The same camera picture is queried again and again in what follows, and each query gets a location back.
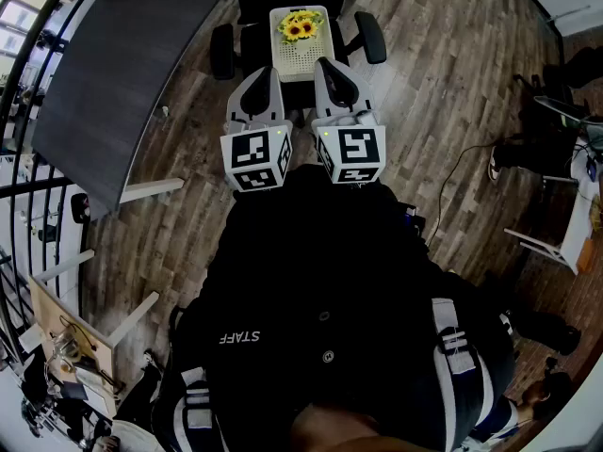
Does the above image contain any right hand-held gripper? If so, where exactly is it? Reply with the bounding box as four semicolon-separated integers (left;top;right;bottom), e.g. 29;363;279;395
312;56;387;186

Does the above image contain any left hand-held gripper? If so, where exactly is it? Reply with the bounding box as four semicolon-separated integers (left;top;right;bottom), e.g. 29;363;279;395
220;66;294;193

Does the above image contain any beige perforated plastic basket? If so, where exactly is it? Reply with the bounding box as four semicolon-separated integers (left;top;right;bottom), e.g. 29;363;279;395
269;5;336;84

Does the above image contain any yellow sunflower bouquet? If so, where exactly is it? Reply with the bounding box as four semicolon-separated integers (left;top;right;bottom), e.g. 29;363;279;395
276;9;326;46

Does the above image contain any black office chair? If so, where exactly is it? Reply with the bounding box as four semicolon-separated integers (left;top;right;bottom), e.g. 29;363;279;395
209;0;388;112

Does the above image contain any person's black jacket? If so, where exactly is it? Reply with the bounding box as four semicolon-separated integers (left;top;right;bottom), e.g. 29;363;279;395
155;165;517;452

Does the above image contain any small black bin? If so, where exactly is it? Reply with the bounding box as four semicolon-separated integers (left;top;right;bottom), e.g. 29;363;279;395
70;192;91;225

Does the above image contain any white desk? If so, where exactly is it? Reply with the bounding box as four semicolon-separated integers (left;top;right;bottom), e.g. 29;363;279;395
503;120;603;277

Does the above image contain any black metal railing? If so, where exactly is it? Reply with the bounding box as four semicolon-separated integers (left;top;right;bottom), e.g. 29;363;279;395
0;0;95;362

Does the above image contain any light wooden desk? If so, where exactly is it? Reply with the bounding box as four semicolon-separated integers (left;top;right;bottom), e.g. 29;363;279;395
27;275;124;418

